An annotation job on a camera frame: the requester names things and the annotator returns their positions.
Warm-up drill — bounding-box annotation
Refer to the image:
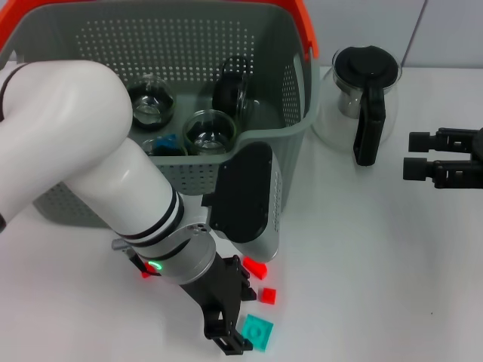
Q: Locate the red sloped brick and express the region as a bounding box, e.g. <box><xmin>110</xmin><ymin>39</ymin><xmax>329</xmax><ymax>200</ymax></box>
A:
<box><xmin>242</xmin><ymin>257</ymin><xmax>269</xmax><ymax>281</ymax></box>

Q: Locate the blue square plate brick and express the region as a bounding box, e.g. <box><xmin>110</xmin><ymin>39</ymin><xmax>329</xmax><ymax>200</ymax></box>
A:
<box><xmin>154</xmin><ymin>133</ymin><xmax>179</xmax><ymax>150</ymax></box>

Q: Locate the grey perforated storage bin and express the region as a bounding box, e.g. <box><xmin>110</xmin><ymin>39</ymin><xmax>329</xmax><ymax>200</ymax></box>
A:
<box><xmin>0</xmin><ymin>2</ymin><xmax>317</xmax><ymax>229</ymax></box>

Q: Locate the glass teacup with black holder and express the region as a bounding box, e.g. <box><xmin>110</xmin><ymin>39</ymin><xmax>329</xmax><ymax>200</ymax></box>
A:
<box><xmin>142</xmin><ymin>136</ymin><xmax>189</xmax><ymax>157</ymax></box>
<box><xmin>126</xmin><ymin>74</ymin><xmax>177</xmax><ymax>133</ymax></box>
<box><xmin>212</xmin><ymin>56</ymin><xmax>282</xmax><ymax>127</ymax></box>
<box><xmin>183</xmin><ymin>108</ymin><xmax>239</xmax><ymax>157</ymax></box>

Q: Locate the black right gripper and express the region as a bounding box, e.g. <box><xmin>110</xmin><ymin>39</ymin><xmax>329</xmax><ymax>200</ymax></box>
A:
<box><xmin>402</xmin><ymin>127</ymin><xmax>483</xmax><ymax>190</ymax></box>

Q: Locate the left arm cable with plug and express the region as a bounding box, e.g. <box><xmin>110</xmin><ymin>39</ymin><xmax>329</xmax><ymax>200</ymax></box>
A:
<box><xmin>111</xmin><ymin>238</ymin><xmax>152</xmax><ymax>277</ymax></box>

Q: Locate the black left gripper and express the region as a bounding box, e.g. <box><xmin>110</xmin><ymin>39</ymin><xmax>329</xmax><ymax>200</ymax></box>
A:
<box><xmin>179</xmin><ymin>255</ymin><xmax>258</xmax><ymax>357</ymax></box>

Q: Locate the glass pot with black lid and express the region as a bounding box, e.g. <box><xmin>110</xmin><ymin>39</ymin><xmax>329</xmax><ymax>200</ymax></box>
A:
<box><xmin>311</xmin><ymin>44</ymin><xmax>403</xmax><ymax>167</ymax></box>

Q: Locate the orange bin handle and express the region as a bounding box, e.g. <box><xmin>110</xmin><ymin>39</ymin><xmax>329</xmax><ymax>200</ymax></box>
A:
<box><xmin>0</xmin><ymin>0</ymin><xmax>321</xmax><ymax>61</ymax></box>

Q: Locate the teal square plate brick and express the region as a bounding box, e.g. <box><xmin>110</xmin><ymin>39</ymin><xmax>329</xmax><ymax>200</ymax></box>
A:
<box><xmin>239</xmin><ymin>313</ymin><xmax>275</xmax><ymax>352</ymax></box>

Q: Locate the left wrist camera housing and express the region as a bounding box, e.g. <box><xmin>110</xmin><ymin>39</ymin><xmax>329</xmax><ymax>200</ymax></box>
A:
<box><xmin>201</xmin><ymin>141</ymin><xmax>283</xmax><ymax>264</ymax></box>

